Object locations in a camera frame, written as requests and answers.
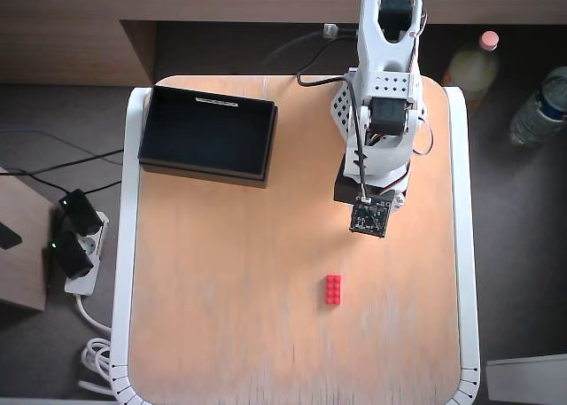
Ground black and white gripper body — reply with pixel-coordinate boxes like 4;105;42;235
333;163;362;204

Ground red lego block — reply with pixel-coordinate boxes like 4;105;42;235
325;274;344;307

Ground black rectangular box bin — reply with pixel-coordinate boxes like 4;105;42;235
137;84;279;190

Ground yellow bottle with pink cap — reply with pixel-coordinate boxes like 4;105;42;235
442;30;502;110

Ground clear plastic water bottle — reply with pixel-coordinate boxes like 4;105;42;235
509;66;567;147

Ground white power strip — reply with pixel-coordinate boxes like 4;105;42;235
64;209;110;296

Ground white flat board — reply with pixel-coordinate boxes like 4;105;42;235
485;354;567;404

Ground black power adapter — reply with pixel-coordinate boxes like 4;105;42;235
58;190;104;237
47;230;95;280

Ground light wooden box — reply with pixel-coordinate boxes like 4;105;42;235
0;165;57;312

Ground black flat device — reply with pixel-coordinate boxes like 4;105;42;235
0;222;23;251

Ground black camera cable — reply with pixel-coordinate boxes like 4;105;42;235
346;77;372;203

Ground black camera circuit board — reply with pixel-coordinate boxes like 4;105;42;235
347;195;395;240

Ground thin servo wire loop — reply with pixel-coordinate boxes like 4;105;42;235
409;112;435;156

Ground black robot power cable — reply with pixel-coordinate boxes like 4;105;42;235
295;36;352;88

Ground black cable with silver plug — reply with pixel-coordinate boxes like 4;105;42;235
263;23;359;69

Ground white table frame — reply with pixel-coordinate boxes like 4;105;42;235
108;84;482;405

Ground black adapter cable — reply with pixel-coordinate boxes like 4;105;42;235
26;174;125;202
0;149;125;178

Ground white power strip cable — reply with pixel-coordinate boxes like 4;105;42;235
77;292;117;397

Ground brown wooden bed frame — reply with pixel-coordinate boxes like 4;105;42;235
0;0;567;87

